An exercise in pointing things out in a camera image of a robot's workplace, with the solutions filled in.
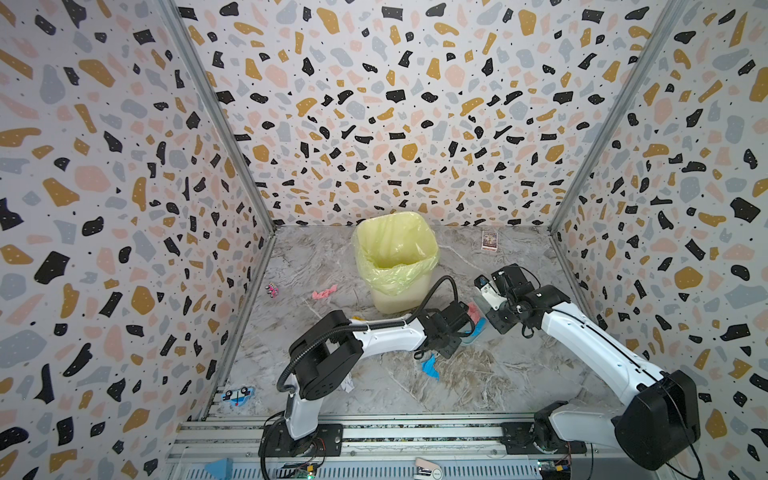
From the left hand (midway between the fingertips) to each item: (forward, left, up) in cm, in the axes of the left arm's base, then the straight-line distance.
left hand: (453, 337), depth 86 cm
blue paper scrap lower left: (-7, +7, -5) cm, 11 cm away
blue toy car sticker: (-14, +58, -4) cm, 60 cm away
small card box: (+42, -20, -5) cm, 47 cm away
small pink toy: (+19, +58, -4) cm, 61 cm away
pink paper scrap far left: (+18, +40, -5) cm, 45 cm away
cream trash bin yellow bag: (+28, +16, +4) cm, 33 cm away
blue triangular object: (-29, +57, -3) cm, 64 cm away
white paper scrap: (-11, +30, -4) cm, 32 cm away
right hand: (+5, -11, +8) cm, 15 cm away
